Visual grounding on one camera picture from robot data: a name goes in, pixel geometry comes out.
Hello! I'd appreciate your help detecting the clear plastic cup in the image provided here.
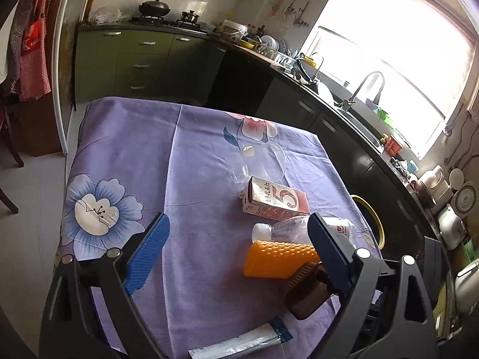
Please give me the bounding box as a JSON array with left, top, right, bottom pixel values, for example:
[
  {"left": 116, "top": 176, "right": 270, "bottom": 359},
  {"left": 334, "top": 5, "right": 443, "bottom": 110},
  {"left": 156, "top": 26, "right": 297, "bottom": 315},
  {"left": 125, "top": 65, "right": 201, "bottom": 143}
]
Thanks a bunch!
[{"left": 227, "top": 142, "right": 286, "bottom": 184}]

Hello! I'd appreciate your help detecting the orange bumpy foam pad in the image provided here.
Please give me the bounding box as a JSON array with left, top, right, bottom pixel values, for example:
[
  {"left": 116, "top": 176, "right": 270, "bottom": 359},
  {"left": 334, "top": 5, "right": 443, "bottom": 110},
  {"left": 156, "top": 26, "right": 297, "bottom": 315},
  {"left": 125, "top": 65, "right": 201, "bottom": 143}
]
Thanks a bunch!
[{"left": 243, "top": 241, "right": 321, "bottom": 279}]

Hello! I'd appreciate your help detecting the steel kitchen faucet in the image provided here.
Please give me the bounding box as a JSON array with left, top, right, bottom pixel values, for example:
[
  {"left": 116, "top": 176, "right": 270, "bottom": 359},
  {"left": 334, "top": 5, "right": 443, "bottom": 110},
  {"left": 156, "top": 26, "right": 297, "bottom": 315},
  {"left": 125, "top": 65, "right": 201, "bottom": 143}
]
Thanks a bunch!
[{"left": 342, "top": 70, "right": 386, "bottom": 111}]

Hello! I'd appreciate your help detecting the red checked apron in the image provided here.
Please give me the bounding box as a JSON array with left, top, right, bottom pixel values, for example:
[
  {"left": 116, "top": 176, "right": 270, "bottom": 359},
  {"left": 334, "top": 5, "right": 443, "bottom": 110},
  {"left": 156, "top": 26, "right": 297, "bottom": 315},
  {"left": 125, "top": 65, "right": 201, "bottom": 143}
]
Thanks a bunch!
[{"left": 5, "top": 0, "right": 51, "bottom": 101}]

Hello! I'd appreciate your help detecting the black wok on stove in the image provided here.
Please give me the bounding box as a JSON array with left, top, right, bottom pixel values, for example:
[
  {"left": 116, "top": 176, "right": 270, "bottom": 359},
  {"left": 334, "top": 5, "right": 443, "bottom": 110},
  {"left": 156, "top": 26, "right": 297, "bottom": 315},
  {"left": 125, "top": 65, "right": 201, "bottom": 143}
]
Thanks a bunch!
[{"left": 138, "top": 0, "right": 171, "bottom": 17}]

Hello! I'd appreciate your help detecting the red cup on counter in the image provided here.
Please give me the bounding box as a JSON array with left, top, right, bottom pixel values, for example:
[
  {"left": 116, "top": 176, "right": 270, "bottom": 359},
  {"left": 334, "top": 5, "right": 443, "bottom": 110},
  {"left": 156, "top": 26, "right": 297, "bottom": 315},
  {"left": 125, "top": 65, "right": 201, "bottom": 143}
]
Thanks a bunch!
[{"left": 385, "top": 135, "right": 403, "bottom": 157}]

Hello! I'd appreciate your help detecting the small steel pot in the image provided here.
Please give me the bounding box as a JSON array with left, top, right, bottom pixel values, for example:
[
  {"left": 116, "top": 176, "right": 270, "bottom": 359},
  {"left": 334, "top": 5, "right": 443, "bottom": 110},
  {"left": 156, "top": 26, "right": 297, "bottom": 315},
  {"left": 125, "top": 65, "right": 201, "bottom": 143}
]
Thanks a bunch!
[{"left": 180, "top": 10, "right": 199, "bottom": 24}]

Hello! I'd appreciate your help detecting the red white milk carton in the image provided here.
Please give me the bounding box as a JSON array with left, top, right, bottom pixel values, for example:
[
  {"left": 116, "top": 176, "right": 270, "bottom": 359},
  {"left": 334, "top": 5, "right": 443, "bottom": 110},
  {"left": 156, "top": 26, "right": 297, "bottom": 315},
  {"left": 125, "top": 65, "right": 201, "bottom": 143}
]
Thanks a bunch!
[{"left": 239, "top": 176, "right": 310, "bottom": 221}]

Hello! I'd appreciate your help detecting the purple floral tablecloth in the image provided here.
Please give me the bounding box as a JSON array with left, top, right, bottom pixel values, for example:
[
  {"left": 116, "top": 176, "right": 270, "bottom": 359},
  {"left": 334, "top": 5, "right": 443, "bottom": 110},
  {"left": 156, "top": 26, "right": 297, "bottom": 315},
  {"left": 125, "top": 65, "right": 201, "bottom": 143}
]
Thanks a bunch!
[{"left": 61, "top": 96, "right": 379, "bottom": 358}]

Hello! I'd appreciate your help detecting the white dish rack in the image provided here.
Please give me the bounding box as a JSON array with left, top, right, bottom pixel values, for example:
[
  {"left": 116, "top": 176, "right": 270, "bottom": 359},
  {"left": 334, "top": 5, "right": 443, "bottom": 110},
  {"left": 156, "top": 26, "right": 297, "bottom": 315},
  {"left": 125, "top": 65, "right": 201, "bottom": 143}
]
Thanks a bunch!
[{"left": 244, "top": 36, "right": 295, "bottom": 71}]

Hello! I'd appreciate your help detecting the clear plastic water bottle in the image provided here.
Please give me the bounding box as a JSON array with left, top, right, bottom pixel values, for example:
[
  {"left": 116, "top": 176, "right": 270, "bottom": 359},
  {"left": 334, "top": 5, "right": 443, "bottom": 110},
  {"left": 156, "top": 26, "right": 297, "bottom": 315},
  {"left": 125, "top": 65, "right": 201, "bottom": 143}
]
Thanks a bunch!
[{"left": 252, "top": 216, "right": 356, "bottom": 247}]

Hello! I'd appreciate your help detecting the yellow rimmed trash bin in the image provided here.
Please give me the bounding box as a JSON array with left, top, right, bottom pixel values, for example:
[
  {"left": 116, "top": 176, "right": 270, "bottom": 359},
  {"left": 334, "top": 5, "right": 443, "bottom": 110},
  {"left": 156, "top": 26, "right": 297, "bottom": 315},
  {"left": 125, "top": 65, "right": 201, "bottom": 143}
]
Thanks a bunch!
[{"left": 351, "top": 194, "right": 386, "bottom": 250}]

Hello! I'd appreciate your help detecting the brown plastic tray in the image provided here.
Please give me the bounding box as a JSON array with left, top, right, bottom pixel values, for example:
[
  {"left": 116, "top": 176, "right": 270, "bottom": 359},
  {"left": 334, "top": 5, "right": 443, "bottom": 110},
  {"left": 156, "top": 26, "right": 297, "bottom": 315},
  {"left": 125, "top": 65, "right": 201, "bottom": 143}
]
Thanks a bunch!
[{"left": 284, "top": 262, "right": 338, "bottom": 321}]

